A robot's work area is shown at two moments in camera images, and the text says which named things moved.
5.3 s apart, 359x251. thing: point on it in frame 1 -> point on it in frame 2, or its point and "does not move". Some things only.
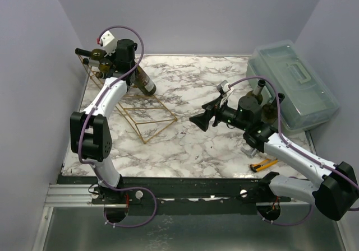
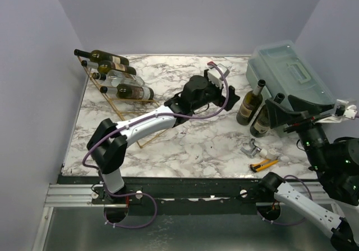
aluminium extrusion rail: (69, 195) does not move
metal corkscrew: (249, 151) does not move
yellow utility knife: (256, 167) does not move
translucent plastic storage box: (309, 101) does not move
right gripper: (216, 115) -> (302, 121)
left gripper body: (111, 65) -> (224, 99)
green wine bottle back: (142, 81) -> (126, 91)
